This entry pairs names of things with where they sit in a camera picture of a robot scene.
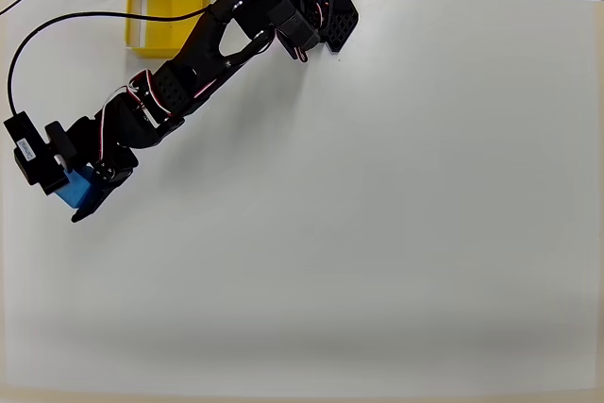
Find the red white wrist servo wire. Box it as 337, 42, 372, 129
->
97, 70, 158, 164

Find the yellow open box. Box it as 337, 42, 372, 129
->
125, 0, 211, 60

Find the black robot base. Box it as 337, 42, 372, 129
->
282, 0, 361, 56

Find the blue cube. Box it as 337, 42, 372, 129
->
53, 165, 98, 210

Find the red white shoulder servo wire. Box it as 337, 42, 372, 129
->
292, 0, 332, 64

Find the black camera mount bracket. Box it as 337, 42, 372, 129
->
44, 122, 77, 173

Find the black webcam cable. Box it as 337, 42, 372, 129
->
6, 2, 216, 117

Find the black bar webcam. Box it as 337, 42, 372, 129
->
3, 111, 71, 197

